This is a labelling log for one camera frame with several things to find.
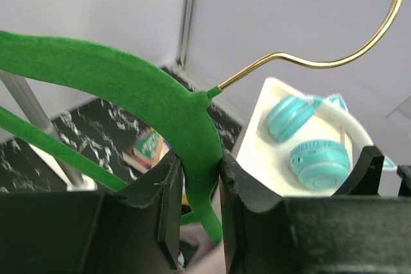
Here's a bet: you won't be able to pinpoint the teal cat-ear headphones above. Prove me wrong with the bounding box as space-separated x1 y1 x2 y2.
265 93 398 191

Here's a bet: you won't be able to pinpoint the white storage box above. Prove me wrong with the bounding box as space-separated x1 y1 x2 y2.
236 76 411 198

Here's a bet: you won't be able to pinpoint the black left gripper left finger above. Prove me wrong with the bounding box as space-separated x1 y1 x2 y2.
1 155 182 273

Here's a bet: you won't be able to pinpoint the white metal clothes rack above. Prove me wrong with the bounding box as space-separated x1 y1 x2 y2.
1 71 97 191

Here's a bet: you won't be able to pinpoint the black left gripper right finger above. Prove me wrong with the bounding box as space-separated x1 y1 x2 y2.
220 146 410 273

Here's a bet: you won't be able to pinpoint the orange cover book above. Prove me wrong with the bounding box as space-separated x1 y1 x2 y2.
123 137 170 174

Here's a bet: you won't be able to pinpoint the pink tank top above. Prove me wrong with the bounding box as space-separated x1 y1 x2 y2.
176 241 226 274

